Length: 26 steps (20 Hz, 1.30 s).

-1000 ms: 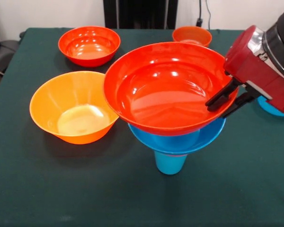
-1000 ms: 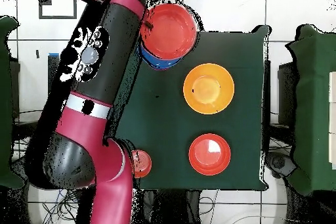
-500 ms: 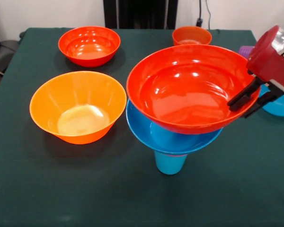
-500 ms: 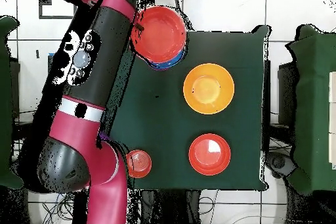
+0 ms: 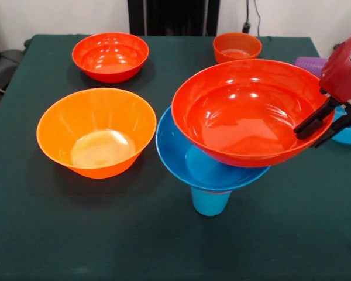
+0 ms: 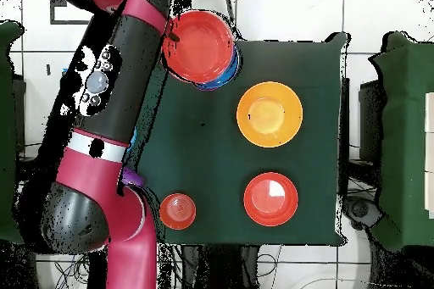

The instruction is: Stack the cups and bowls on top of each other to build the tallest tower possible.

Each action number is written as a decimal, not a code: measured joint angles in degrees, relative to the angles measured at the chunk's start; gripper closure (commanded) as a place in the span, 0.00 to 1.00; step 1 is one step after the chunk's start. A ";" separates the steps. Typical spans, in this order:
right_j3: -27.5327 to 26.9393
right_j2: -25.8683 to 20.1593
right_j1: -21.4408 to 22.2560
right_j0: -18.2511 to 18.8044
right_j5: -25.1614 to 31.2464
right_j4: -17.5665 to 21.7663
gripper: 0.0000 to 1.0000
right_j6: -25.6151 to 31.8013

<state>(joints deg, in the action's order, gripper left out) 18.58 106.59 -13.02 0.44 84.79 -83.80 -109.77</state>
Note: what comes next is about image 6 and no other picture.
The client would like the large orange bowl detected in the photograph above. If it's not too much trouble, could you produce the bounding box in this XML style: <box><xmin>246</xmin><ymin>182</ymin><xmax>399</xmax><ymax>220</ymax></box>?
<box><xmin>161</xmin><ymin>9</ymin><xmax>236</xmax><ymax>85</ymax></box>
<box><xmin>242</xmin><ymin>171</ymin><xmax>300</xmax><ymax>228</ymax></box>

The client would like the large blue bowl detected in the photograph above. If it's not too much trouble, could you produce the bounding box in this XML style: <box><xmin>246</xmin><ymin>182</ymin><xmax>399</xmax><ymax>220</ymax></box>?
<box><xmin>189</xmin><ymin>46</ymin><xmax>241</xmax><ymax>92</ymax></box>

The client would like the large yellow-orange bowl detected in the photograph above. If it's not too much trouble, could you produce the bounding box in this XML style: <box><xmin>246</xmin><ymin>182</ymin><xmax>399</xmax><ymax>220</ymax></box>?
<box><xmin>236</xmin><ymin>81</ymin><xmax>303</xmax><ymax>148</ymax></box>

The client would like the purple cup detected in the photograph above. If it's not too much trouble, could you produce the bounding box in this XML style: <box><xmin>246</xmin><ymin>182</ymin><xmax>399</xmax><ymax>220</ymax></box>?
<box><xmin>120</xmin><ymin>166</ymin><xmax>146</xmax><ymax>188</ymax></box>

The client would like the dark green table cloth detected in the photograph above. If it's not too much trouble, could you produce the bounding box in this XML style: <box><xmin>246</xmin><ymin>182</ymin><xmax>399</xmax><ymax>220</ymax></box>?
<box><xmin>128</xmin><ymin>30</ymin><xmax>350</xmax><ymax>247</ymax></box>

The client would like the small orange bowl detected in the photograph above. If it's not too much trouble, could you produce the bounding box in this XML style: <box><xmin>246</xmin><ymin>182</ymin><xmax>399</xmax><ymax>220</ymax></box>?
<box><xmin>159</xmin><ymin>192</ymin><xmax>198</xmax><ymax>231</ymax></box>

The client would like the green cloth covered side table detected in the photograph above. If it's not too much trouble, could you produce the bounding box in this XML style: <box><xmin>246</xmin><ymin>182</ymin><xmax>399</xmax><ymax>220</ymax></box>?
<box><xmin>369</xmin><ymin>31</ymin><xmax>434</xmax><ymax>253</ymax></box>
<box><xmin>0</xmin><ymin>19</ymin><xmax>31</xmax><ymax>244</ymax></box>

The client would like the black stand beam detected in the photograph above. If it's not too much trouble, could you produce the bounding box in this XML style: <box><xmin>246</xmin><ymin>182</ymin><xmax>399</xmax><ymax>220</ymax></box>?
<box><xmin>340</xmin><ymin>76</ymin><xmax>384</xmax><ymax>168</ymax></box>

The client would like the black office chair base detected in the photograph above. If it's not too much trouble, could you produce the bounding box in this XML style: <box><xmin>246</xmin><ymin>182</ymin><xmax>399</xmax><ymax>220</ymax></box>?
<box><xmin>342</xmin><ymin>195</ymin><xmax>384</xmax><ymax>232</ymax></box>

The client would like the black square frame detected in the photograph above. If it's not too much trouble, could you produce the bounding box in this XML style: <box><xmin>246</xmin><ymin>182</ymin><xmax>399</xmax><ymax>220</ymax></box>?
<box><xmin>49</xmin><ymin>0</ymin><xmax>94</xmax><ymax>26</ymax></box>

